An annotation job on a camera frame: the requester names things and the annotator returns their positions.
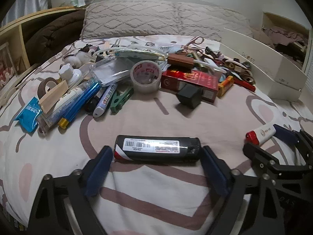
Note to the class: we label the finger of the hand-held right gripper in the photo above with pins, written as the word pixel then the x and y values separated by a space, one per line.
pixel 286 134
pixel 261 158

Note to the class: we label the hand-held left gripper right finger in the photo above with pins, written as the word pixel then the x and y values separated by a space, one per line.
pixel 216 173

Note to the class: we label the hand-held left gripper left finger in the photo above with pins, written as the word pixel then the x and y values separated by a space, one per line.
pixel 97 173

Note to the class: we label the white and red lighter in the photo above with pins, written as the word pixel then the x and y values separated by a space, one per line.
pixel 259 133

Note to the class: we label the black lighter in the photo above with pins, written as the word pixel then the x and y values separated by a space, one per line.
pixel 137 155

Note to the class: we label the white shoe box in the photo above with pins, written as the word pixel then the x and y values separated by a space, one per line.
pixel 269 63

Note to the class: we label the shiny blue lighter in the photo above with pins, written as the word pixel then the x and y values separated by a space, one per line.
pixel 80 101

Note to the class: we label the yellow printed lighter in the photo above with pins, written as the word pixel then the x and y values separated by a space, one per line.
pixel 225 85

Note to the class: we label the clear tape roll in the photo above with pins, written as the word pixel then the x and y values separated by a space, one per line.
pixel 137 83

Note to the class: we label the red pen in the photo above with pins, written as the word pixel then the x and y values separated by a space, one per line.
pixel 244 83

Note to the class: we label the black marker pen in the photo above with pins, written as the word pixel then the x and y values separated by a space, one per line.
pixel 90 104

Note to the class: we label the purple marker pen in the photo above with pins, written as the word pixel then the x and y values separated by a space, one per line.
pixel 104 101

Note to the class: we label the green clip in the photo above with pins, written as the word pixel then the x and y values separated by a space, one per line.
pixel 119 100

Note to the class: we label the white printed tube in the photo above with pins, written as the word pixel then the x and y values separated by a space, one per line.
pixel 66 99

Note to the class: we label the small black box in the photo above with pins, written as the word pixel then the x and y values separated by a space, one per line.
pixel 189 96

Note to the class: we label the pile of small trinkets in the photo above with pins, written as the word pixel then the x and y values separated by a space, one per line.
pixel 234 66

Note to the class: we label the light wooden piece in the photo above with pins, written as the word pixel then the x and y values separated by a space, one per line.
pixel 52 95

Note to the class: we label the blue packet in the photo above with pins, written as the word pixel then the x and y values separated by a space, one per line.
pixel 28 115

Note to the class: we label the pile of clothes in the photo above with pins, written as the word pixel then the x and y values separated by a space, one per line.
pixel 286 39

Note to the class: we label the beige fluffy cloth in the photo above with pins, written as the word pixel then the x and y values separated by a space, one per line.
pixel 262 36

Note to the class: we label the red cigarette box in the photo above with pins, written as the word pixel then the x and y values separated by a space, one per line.
pixel 188 77

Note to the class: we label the brown tape roll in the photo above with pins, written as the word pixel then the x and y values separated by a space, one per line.
pixel 41 88

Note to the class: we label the clear plastic container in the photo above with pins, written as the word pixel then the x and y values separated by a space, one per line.
pixel 110 71

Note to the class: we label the white charger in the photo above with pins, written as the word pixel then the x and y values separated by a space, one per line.
pixel 210 63

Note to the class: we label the small white bottle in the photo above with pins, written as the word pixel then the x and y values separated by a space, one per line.
pixel 66 72

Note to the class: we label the white plush toy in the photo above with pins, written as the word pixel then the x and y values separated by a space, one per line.
pixel 78 57

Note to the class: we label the brown leather case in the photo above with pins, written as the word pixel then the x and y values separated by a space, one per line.
pixel 181 60

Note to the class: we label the pink scissors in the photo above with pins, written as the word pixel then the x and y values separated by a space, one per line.
pixel 195 41

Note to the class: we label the beige textured pillow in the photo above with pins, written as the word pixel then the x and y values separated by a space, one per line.
pixel 127 19
pixel 210 19

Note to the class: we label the framed picture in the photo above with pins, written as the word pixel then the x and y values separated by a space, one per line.
pixel 5 66

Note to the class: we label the wooden shelf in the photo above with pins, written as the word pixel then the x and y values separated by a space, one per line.
pixel 14 27

